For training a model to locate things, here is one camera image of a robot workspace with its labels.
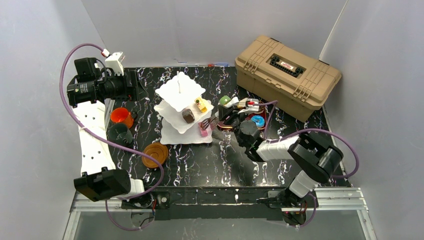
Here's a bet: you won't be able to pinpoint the metal serving tongs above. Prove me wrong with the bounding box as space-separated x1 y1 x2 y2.
198 95 240 130

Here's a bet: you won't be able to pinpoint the blue sprinkled donut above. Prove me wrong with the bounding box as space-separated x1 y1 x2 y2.
250 115 266 129

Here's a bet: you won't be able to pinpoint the pink rectangular cake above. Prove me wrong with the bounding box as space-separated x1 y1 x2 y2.
198 123 210 137

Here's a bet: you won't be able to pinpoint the yellow layered cake piece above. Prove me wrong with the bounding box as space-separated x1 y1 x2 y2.
194 97 208 113

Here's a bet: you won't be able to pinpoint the chocolate swirl roll cake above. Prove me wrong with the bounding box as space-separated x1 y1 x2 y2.
181 108 195 124

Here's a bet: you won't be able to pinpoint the white three-tier cake stand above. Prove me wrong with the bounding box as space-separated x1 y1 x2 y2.
153 71 214 145

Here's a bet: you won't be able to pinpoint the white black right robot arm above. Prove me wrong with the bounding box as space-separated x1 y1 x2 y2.
218 105 344 202

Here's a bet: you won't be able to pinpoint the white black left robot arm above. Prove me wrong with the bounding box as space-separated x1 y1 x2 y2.
66 57 146 202

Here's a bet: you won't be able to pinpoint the red dessert tray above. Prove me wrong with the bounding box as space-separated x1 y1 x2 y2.
217 106 267 131

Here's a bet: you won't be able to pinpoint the green swirl roll cake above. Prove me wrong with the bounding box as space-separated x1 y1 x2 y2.
219 95 232 106

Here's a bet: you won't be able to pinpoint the orange plastic cup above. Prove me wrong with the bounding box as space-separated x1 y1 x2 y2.
110 107 138 129

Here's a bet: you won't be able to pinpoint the dark green cup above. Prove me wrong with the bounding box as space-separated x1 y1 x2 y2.
107 123 134 147

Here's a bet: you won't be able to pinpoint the red blue screwdriver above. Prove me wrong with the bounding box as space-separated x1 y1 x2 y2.
207 62 229 68

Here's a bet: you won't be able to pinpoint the brown round wooden lid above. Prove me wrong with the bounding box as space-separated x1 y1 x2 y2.
141 142 169 169

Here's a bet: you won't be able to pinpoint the tan plastic toolbox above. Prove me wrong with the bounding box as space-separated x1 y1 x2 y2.
235 35 342 122

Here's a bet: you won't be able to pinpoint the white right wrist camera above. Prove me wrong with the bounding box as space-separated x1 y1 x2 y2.
237 98 260 115

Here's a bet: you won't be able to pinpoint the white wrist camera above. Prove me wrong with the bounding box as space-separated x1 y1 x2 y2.
237 98 260 115
101 48 125 76

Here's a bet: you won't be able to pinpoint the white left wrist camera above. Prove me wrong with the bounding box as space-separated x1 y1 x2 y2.
101 48 125 76

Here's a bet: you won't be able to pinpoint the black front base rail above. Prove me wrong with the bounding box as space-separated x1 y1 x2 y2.
152 186 300 221

